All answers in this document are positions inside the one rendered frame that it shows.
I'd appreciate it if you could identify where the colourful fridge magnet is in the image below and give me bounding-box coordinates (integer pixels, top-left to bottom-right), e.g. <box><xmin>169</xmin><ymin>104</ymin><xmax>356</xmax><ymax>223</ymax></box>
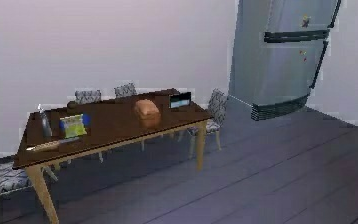
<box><xmin>300</xmin><ymin>14</ymin><xmax>312</xmax><ymax>29</ymax></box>

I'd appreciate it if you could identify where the green and blue food bag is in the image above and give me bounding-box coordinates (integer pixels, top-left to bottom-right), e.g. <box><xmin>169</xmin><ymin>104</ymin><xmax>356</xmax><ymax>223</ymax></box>
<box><xmin>58</xmin><ymin>113</ymin><xmax>92</xmax><ymax>139</ymax></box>

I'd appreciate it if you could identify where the grey glass bottle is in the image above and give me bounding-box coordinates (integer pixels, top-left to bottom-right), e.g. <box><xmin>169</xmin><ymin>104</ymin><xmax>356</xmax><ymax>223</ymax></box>
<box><xmin>36</xmin><ymin>103</ymin><xmax>53</xmax><ymax>140</ymax></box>

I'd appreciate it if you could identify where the brown bread loaf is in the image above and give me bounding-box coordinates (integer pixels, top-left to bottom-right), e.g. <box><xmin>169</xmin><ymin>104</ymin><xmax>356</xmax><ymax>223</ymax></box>
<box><xmin>134</xmin><ymin>99</ymin><xmax>163</xmax><ymax>129</ymax></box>

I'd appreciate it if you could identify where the grey patterned dining chair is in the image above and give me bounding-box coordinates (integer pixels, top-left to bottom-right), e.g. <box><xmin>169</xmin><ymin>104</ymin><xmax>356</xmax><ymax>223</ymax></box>
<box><xmin>114</xmin><ymin>82</ymin><xmax>147</xmax><ymax>152</ymax></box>
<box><xmin>0</xmin><ymin>151</ymin><xmax>59</xmax><ymax>224</ymax></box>
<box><xmin>178</xmin><ymin>88</ymin><xmax>229</xmax><ymax>160</ymax></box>
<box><xmin>66</xmin><ymin>89</ymin><xmax>105</xmax><ymax>164</ymax></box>

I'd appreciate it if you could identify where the dark brown dining table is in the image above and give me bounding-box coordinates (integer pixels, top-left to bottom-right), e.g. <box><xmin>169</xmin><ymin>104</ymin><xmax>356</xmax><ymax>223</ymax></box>
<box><xmin>12</xmin><ymin>88</ymin><xmax>212</xmax><ymax>224</ymax></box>

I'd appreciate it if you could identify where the black fridge door handle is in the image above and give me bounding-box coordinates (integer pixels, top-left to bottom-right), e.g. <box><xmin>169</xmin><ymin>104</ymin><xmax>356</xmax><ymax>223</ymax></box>
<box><xmin>308</xmin><ymin>39</ymin><xmax>330</xmax><ymax>90</ymax></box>
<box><xmin>327</xmin><ymin>0</ymin><xmax>343</xmax><ymax>30</ymax></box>

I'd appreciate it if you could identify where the wooden handled kitchen knife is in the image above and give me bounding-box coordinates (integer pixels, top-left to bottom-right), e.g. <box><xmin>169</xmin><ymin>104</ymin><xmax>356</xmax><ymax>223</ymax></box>
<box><xmin>25</xmin><ymin>137</ymin><xmax>77</xmax><ymax>153</ymax></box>

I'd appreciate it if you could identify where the black and blue box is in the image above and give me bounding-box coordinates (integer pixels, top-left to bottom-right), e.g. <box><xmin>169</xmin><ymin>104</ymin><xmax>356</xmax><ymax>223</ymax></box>
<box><xmin>168</xmin><ymin>91</ymin><xmax>192</xmax><ymax>110</ymax></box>

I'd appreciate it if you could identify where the grey steel fridge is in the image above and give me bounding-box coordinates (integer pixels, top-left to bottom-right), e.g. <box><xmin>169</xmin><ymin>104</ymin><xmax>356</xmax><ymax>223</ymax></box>
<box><xmin>228</xmin><ymin>0</ymin><xmax>343</xmax><ymax>122</ymax></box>

